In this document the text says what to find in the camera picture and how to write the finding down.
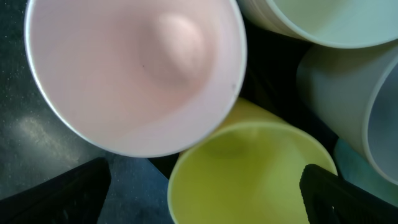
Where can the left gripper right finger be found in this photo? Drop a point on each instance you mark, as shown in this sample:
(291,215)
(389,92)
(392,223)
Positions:
(342,202)

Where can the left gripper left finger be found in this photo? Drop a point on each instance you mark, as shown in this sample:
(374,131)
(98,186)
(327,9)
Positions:
(62,199)

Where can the yellow cup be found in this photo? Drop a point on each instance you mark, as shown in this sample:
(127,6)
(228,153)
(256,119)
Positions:
(233,186)

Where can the pink cup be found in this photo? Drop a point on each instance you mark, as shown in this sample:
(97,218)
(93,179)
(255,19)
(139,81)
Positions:
(124,77)

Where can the grey cup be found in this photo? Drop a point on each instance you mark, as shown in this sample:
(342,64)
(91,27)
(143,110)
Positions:
(329,93)

